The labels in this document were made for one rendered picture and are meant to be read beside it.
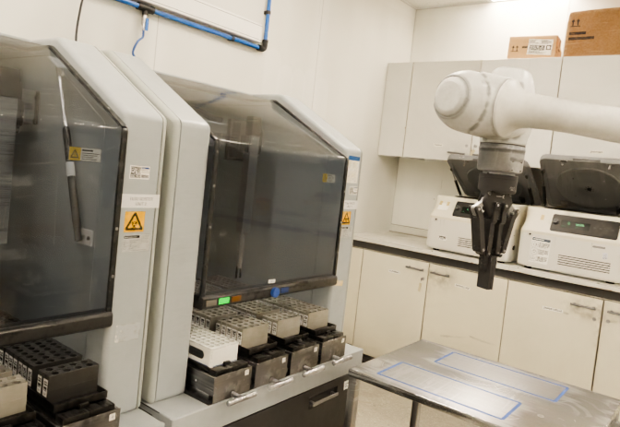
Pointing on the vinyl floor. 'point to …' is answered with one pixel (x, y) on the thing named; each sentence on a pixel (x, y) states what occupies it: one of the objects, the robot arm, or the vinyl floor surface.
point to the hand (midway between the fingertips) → (486, 271)
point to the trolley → (478, 390)
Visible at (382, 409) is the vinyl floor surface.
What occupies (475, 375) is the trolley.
